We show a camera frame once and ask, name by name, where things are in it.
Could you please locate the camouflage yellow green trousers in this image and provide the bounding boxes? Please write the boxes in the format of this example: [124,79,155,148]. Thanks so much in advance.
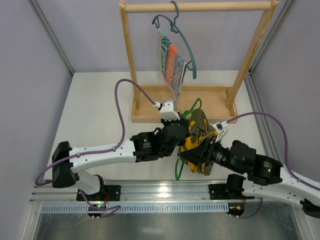
[178,108,218,176]

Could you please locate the green wire hanger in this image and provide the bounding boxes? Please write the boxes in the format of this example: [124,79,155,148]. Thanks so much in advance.
[174,98,202,181]

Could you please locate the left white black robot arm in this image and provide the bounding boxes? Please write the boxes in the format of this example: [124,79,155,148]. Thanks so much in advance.
[52,118,190,201]

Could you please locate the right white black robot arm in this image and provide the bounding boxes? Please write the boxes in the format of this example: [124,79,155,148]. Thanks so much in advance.
[181,139,320,218]

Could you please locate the patterned folded garment on hanger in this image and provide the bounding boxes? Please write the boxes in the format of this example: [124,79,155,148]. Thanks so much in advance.
[157,28,187,100]

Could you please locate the blue plastic hanger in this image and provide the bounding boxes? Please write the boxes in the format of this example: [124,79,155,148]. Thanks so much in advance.
[151,0,197,80]

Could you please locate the wooden clothes rack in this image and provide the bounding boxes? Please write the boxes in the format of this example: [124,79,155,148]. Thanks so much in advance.
[118,0,279,124]

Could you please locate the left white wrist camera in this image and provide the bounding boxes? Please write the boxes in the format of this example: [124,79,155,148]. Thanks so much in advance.
[153,99,181,122]

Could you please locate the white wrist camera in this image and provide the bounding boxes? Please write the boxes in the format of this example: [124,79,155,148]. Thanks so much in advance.
[213,121,229,143]
[153,99,181,122]

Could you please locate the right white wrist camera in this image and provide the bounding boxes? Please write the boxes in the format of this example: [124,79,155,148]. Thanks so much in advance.
[213,121,229,143]

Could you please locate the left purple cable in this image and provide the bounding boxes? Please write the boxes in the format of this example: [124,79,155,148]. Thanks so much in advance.
[34,78,161,218]

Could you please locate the purple cable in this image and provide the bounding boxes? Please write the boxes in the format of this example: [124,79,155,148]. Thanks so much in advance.
[224,111,320,220]
[34,78,161,218]

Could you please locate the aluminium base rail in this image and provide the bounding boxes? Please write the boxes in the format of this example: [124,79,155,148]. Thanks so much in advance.
[29,179,303,203]

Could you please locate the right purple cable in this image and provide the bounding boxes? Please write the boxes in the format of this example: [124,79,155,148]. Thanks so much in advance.
[224,111,320,220]

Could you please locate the slotted grey cable duct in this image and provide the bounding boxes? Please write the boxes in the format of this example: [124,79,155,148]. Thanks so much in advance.
[40,202,229,214]

